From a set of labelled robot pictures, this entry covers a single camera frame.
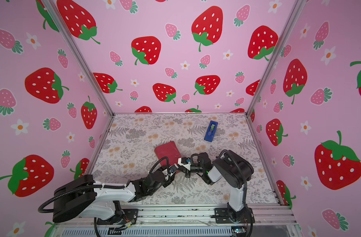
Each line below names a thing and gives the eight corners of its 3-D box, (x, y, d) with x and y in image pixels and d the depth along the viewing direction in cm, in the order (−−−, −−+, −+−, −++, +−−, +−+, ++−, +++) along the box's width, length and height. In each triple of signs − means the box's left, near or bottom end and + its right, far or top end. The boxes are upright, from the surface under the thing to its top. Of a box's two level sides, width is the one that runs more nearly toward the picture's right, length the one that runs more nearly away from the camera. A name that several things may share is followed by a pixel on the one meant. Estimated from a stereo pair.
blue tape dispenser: (203, 139, 107) (204, 133, 102) (209, 126, 116) (210, 120, 110) (212, 142, 106) (214, 136, 100) (217, 128, 114) (218, 122, 109)
